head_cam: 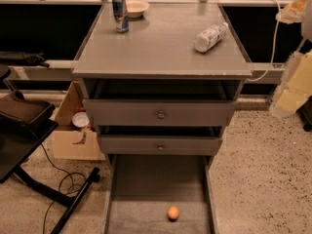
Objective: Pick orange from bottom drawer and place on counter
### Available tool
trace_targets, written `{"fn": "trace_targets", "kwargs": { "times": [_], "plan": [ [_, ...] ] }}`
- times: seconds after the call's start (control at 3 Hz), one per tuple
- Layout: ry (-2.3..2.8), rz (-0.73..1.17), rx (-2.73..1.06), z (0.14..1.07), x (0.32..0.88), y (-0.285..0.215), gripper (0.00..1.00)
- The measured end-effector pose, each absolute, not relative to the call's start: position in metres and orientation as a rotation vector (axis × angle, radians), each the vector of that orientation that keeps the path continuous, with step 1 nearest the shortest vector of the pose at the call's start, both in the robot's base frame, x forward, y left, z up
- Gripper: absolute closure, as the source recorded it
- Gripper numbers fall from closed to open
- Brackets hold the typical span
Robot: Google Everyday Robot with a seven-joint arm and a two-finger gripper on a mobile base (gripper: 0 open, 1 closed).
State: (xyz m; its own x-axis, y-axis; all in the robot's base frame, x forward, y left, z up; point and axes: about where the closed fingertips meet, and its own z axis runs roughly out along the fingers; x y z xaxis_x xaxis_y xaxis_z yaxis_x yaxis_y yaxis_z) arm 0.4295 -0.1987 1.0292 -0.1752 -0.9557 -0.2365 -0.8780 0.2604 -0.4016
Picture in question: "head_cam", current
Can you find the orange fruit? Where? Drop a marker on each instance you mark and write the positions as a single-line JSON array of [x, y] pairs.
[[173, 213]]

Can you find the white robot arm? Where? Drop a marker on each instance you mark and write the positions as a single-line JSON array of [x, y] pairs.
[[306, 25]]

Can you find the cardboard box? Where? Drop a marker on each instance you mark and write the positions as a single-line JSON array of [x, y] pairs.
[[69, 141]]

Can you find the grey drawer cabinet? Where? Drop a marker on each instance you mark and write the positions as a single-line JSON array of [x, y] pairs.
[[160, 46]]

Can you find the metal frame rail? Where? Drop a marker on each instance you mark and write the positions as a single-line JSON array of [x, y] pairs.
[[58, 70]]

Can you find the grey top drawer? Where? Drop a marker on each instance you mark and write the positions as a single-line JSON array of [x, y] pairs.
[[160, 102]]

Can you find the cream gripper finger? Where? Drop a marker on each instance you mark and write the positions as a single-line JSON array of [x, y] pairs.
[[295, 88], [293, 12]]

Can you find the white bowl on counter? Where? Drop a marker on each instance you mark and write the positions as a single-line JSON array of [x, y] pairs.
[[136, 8]]

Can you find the grey middle drawer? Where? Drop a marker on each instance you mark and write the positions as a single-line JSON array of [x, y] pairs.
[[160, 140]]

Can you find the grey bottom drawer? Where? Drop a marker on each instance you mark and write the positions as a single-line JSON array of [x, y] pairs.
[[143, 187]]

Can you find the grey drawer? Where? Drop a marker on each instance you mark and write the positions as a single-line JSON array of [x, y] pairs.
[[160, 102], [160, 140], [143, 187]]

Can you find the black object on rail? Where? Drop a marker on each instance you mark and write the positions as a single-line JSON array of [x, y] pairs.
[[21, 58]]

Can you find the black stand with tray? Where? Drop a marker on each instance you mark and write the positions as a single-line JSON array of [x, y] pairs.
[[24, 125]]

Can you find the white plastic bottle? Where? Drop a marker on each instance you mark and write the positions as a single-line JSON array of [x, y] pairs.
[[209, 37]]

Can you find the blue silver drink can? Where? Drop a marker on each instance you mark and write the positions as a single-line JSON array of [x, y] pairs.
[[120, 14]]

